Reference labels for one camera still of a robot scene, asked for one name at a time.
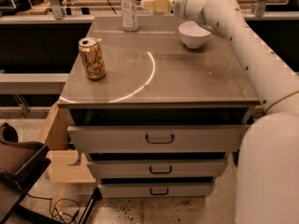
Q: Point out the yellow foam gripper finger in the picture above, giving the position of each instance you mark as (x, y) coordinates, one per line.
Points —
(162, 6)

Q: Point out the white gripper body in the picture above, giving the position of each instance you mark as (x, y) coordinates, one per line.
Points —
(178, 2)

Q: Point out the clear plastic water bottle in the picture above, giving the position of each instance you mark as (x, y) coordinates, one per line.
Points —
(129, 17)

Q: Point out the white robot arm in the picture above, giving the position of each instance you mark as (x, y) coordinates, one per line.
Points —
(267, 178)

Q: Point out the white ceramic bowl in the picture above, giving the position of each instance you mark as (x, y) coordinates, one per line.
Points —
(192, 35)

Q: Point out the gold soda can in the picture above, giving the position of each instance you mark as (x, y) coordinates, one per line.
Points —
(92, 58)

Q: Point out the grey drawer cabinet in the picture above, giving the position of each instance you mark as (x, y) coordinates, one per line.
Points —
(154, 80)

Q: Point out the top grey drawer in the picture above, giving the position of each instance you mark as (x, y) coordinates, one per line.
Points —
(156, 139)

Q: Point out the grey drawer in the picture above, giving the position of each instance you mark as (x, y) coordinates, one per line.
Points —
(157, 168)
(156, 190)
(156, 139)

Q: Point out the middle grey drawer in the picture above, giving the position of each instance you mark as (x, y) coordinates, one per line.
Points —
(157, 168)

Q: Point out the bottom grey drawer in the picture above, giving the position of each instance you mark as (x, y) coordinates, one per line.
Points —
(156, 190)

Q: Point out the dark office chair left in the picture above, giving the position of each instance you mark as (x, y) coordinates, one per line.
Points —
(21, 164)

